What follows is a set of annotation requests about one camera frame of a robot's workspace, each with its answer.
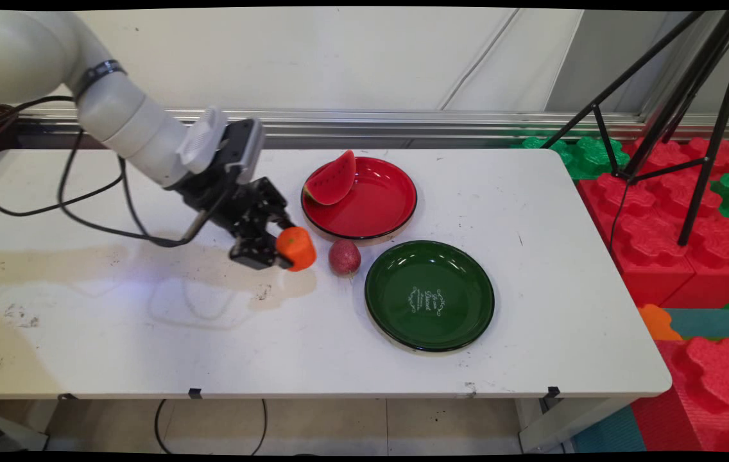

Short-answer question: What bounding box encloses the red toy radish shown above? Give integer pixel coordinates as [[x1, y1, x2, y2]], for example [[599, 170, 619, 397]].
[[328, 238, 362, 277]]

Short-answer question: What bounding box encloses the black floor cable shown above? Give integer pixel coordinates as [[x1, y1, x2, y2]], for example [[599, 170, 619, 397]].
[[153, 398, 268, 456]]

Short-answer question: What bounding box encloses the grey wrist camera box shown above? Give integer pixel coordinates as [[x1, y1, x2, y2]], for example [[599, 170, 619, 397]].
[[222, 118, 266, 185]]

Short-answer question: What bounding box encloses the red round plate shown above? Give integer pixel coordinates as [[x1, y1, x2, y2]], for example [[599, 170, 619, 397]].
[[301, 156, 418, 241]]

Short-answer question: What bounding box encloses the orange foam piece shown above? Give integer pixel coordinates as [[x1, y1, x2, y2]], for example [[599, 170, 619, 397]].
[[637, 304, 683, 342]]

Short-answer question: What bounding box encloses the aluminium wall rail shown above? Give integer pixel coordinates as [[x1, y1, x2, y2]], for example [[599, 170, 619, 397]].
[[17, 107, 729, 143]]

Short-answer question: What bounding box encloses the white table leg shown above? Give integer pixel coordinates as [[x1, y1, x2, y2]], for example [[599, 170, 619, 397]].
[[517, 396, 639, 454]]

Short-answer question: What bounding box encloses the orange toy tangerine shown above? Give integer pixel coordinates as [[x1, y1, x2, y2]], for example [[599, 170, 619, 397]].
[[275, 226, 318, 273]]

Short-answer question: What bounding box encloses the teal foam mat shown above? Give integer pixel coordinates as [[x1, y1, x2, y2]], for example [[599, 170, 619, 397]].
[[663, 308, 729, 341]]

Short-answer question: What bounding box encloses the dark green round plate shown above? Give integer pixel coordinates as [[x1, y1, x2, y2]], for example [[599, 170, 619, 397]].
[[364, 240, 495, 353]]

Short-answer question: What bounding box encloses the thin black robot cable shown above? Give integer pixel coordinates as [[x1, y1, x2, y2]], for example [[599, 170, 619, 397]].
[[58, 128, 240, 248], [0, 96, 126, 218]]

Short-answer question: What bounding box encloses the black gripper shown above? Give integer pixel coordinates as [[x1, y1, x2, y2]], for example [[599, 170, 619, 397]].
[[174, 168, 298, 271]]

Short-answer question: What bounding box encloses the black camera tripod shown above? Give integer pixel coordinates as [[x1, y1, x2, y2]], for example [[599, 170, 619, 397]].
[[541, 10, 729, 248]]

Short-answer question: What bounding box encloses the red toy watermelon slice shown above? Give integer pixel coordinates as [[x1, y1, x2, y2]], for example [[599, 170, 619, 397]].
[[304, 150, 357, 207]]

